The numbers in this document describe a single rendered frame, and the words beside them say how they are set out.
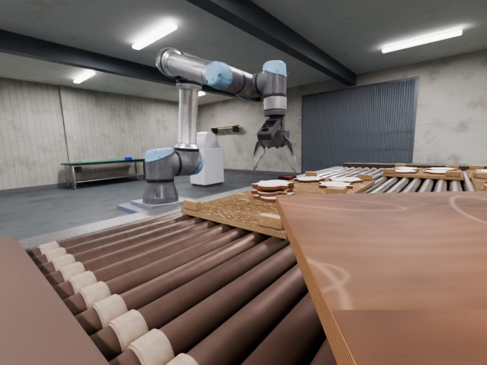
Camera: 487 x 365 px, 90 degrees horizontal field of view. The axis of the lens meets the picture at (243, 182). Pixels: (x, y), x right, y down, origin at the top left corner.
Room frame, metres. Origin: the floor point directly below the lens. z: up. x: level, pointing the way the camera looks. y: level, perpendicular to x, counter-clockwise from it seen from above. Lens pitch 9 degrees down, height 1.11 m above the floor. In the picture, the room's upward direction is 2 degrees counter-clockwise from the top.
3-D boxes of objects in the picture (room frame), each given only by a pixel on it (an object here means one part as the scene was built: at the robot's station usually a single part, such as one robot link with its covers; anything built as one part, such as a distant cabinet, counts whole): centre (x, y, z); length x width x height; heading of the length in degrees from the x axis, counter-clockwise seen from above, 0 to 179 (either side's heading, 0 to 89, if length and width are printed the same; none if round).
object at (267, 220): (0.50, -0.06, 0.95); 0.06 x 0.02 x 0.03; 51
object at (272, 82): (0.84, -0.11, 1.32); 0.09 x 0.08 x 0.11; 48
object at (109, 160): (7.87, 4.36, 0.42); 2.35 x 0.93 x 0.85; 140
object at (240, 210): (0.74, -0.08, 0.93); 0.41 x 0.35 x 0.02; 141
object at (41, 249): (1.19, -0.20, 0.90); 1.95 x 0.05 x 0.05; 140
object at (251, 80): (0.89, -0.02, 1.32); 0.11 x 0.11 x 0.08; 48
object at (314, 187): (1.06, -0.34, 0.93); 0.41 x 0.35 x 0.02; 141
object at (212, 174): (7.01, 1.04, 0.76); 0.77 x 0.66 x 1.52; 139
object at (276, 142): (0.84, -0.11, 1.16); 0.09 x 0.08 x 0.12; 154
